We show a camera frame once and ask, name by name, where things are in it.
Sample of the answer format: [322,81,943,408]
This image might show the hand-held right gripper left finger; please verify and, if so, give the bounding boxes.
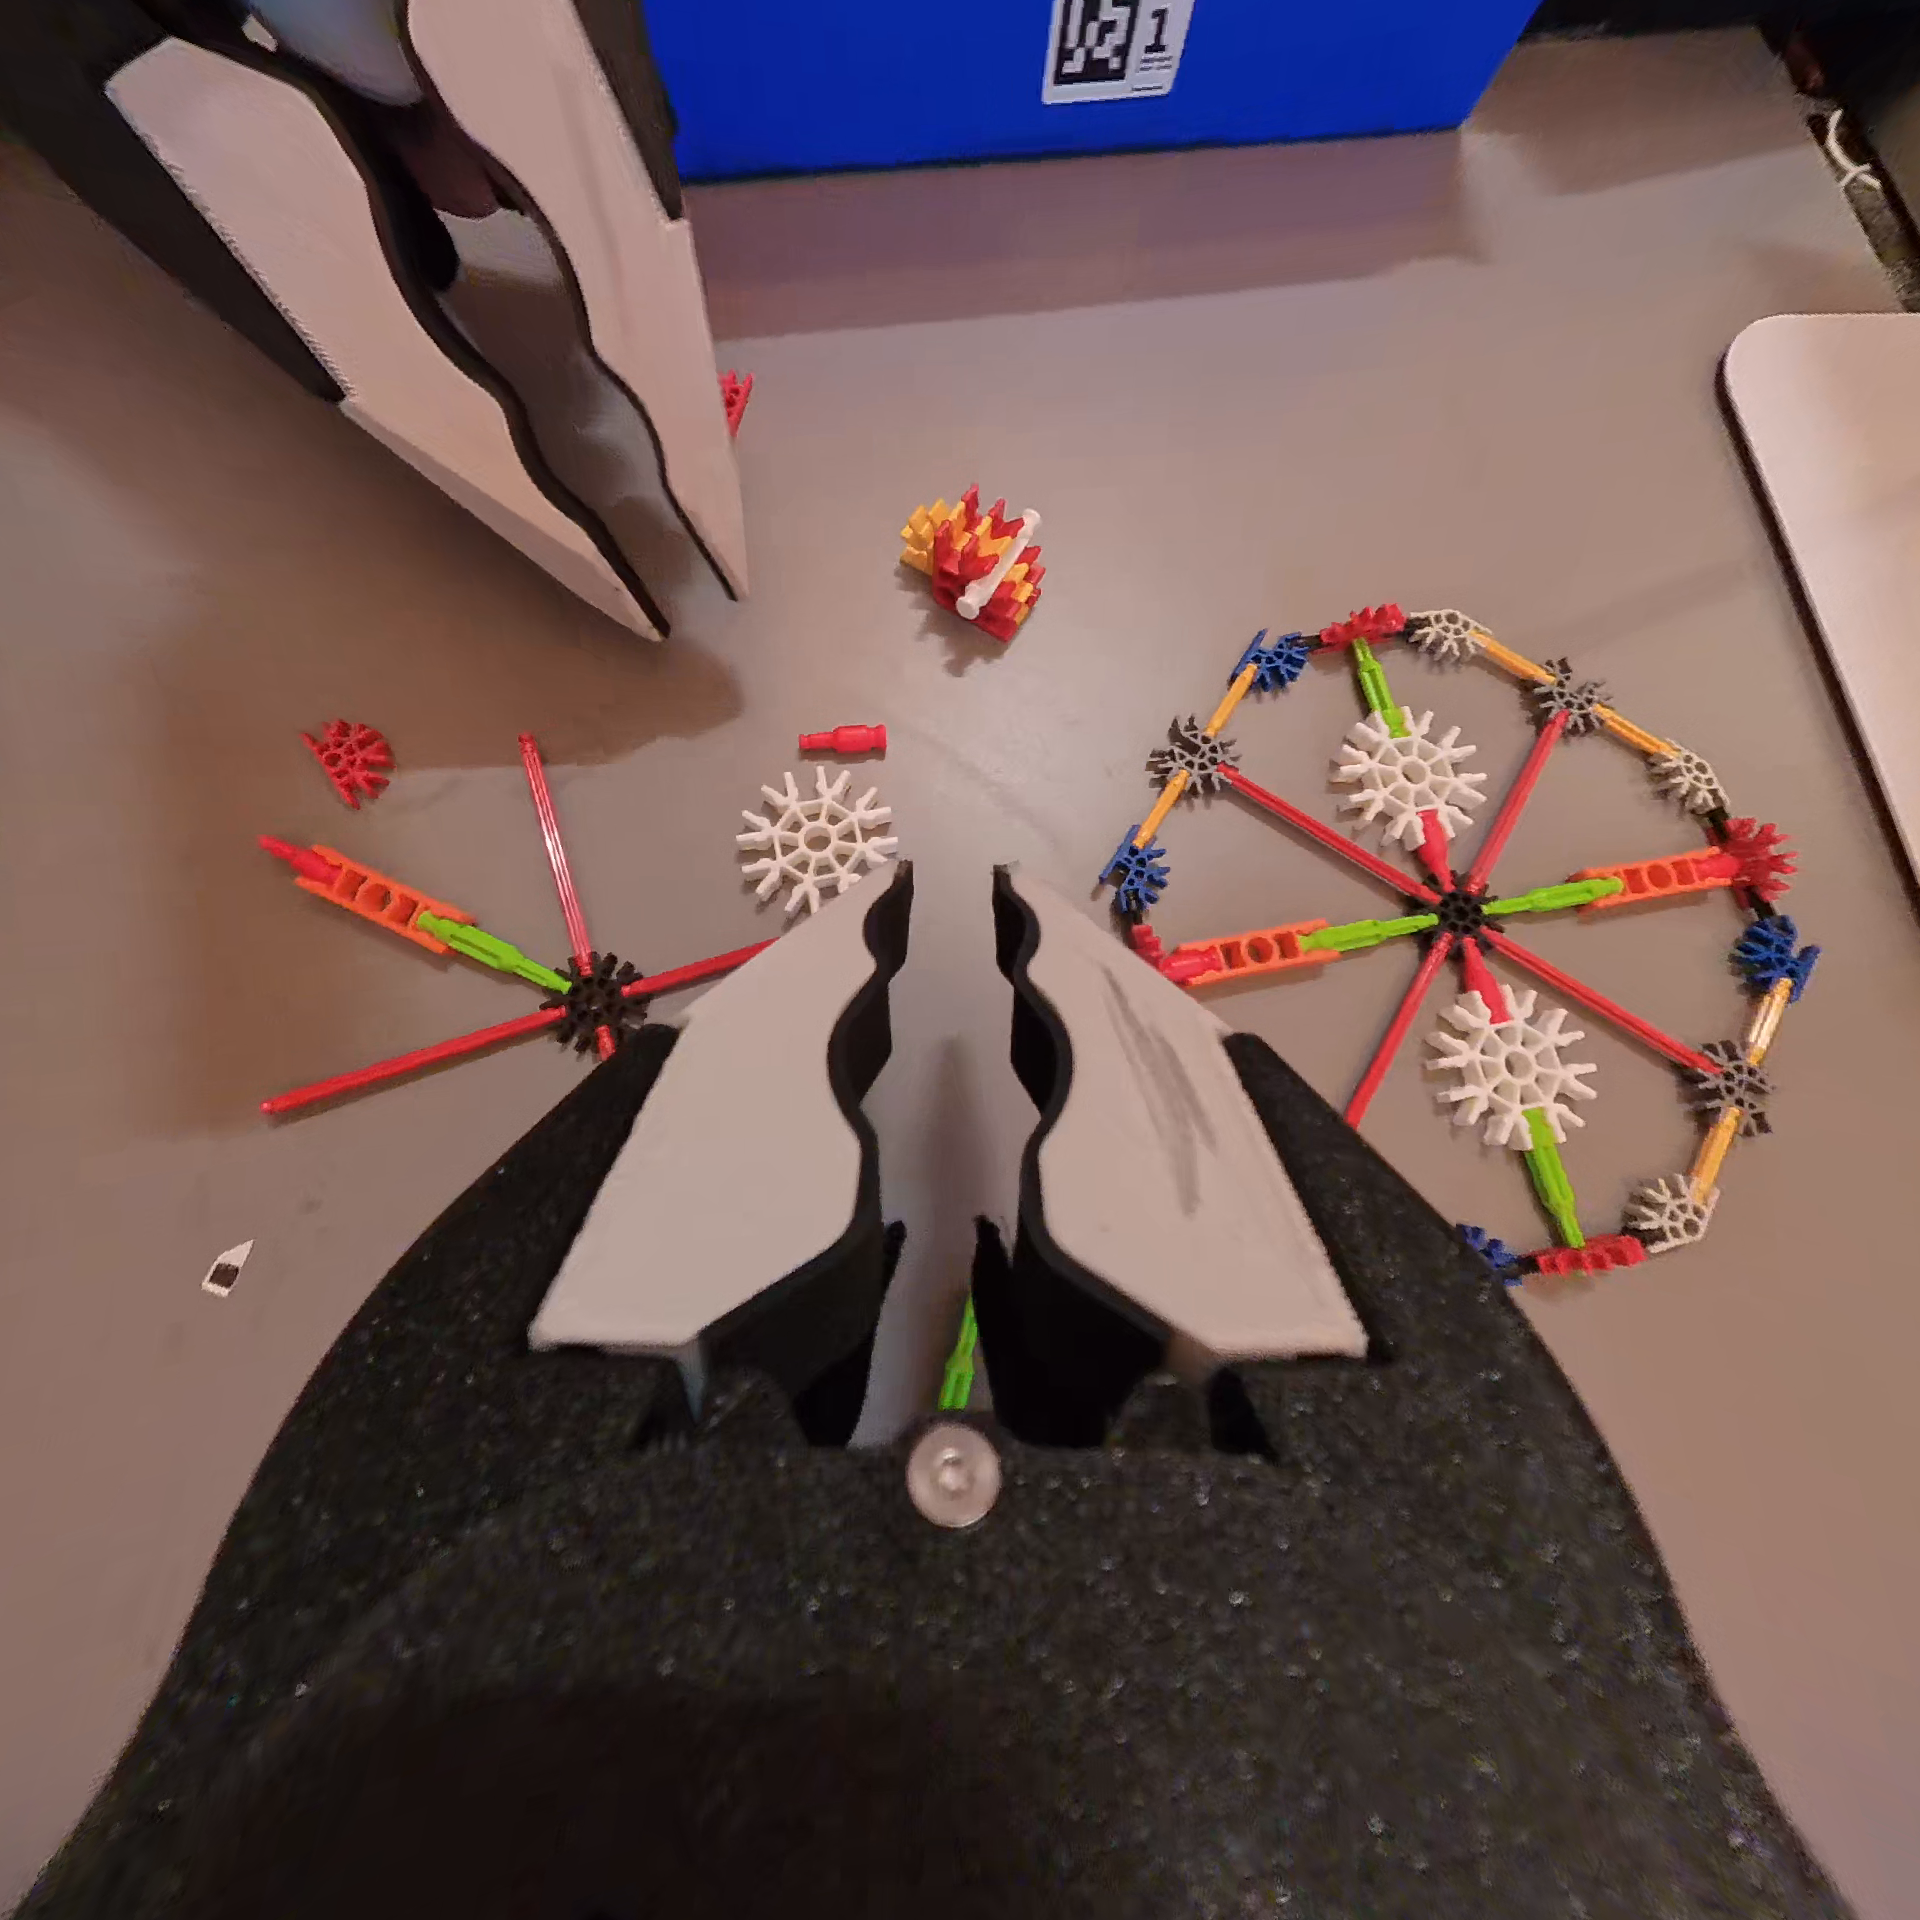
[528,861,914,1444]

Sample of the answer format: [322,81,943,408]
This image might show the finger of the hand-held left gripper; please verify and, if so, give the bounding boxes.
[408,0,750,603]
[104,29,672,645]

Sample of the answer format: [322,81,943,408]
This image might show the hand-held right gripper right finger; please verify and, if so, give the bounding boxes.
[976,864,1369,1450]

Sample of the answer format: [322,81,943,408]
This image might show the red rod hub assembly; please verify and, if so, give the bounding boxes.
[258,731,784,1121]

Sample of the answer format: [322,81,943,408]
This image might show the red half-round toy connector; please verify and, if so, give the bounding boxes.
[303,721,395,809]

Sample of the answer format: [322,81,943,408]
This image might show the white snowflake toy connector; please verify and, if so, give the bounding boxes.
[736,767,901,919]

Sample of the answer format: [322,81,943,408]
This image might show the blue box with tag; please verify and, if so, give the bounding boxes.
[643,0,1546,186]

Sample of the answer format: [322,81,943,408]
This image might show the colourful toy wheel assembly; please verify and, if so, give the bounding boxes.
[1099,603,1823,1290]

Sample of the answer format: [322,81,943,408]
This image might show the red yellow connector pile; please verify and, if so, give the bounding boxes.
[901,483,1049,645]

